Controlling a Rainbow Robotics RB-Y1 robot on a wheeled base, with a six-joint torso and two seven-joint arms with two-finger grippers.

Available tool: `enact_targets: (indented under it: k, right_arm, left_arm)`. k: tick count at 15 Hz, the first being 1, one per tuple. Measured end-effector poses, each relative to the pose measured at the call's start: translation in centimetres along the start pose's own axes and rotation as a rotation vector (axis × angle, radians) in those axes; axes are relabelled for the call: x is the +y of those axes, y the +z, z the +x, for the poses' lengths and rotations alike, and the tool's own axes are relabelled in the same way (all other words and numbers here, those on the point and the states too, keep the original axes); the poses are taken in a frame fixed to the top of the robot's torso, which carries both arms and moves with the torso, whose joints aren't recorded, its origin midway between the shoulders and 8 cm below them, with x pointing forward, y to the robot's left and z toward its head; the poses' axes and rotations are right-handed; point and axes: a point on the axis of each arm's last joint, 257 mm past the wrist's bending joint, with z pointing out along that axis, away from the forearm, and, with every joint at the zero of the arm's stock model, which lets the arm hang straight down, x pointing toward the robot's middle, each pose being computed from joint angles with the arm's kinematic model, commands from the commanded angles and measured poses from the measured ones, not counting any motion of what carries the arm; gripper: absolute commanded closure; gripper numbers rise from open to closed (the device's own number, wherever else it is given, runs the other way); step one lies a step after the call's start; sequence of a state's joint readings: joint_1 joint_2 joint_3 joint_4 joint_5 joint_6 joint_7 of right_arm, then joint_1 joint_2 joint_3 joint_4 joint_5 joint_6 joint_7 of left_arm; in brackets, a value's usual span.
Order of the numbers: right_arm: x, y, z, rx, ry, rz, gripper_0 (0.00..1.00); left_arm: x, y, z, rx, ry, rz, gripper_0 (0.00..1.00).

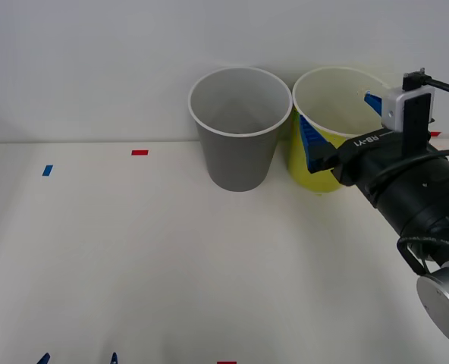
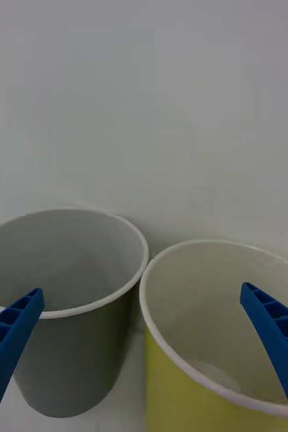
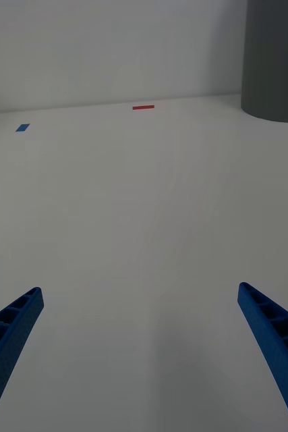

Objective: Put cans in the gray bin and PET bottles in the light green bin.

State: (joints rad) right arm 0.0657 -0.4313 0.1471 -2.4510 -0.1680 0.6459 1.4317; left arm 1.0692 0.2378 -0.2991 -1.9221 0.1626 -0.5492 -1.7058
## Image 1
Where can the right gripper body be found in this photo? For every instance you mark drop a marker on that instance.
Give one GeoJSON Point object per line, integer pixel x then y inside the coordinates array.
{"type": "Point", "coordinates": [365, 151]}

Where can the grey plastic waste bin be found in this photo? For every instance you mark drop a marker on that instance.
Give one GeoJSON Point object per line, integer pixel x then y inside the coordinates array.
{"type": "Point", "coordinates": [239, 163]}

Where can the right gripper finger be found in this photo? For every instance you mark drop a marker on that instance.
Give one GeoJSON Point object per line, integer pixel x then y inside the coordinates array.
{"type": "Point", "coordinates": [375, 103]}
{"type": "Point", "coordinates": [315, 149]}

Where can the yellow-green plastic waste bin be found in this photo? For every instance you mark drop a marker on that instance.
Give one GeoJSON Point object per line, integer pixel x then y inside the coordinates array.
{"type": "Point", "coordinates": [304, 178]}

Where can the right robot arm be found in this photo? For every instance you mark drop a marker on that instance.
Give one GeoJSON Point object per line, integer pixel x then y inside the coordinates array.
{"type": "Point", "coordinates": [418, 197]}

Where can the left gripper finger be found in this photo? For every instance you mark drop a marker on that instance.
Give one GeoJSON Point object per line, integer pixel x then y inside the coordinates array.
{"type": "Point", "coordinates": [45, 359]}
{"type": "Point", "coordinates": [113, 359]}

